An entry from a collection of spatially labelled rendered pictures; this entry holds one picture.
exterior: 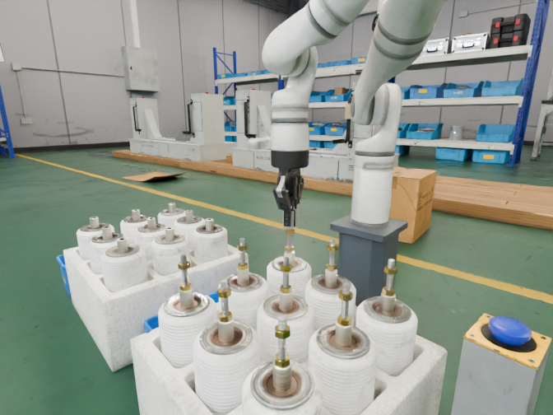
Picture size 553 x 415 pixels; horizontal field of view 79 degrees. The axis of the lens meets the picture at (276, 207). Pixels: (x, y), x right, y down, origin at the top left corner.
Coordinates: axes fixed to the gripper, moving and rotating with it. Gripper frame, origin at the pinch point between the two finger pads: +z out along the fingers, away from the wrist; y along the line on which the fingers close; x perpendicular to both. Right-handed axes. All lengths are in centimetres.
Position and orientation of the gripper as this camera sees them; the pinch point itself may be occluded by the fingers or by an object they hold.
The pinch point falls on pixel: (289, 218)
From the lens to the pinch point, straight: 69.4
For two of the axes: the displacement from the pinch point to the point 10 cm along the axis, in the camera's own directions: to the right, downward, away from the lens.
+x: -9.3, -0.9, 3.6
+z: 0.0, 9.7, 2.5
